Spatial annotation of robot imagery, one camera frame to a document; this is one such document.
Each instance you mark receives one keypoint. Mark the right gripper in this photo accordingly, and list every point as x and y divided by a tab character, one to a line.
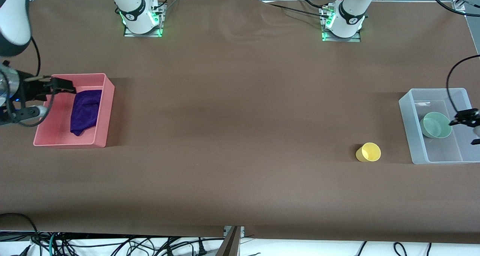
30	90

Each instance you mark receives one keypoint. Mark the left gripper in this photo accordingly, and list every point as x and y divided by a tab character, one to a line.
466	116

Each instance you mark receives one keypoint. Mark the green bowl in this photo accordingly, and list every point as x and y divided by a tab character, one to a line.
435	125

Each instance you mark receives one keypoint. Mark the purple cloth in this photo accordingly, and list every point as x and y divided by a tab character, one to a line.
85	111

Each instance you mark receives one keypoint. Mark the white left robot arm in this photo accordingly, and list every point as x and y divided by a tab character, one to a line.
350	12

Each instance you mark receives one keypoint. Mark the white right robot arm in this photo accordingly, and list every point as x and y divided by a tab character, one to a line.
15	19

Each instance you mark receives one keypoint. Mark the yellow cup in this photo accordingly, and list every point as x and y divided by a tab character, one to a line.
369	152

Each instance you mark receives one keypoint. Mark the clear plastic bin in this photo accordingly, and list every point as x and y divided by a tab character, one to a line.
438	151

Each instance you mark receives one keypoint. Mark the pink plastic bin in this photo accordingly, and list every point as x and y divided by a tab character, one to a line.
56	128

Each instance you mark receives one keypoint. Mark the brown table cover sheet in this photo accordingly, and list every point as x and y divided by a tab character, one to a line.
240	136

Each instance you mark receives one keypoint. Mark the black power plug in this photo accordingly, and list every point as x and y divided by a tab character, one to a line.
202	248

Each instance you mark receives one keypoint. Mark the wooden board piece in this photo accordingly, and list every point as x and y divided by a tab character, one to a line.
229	244

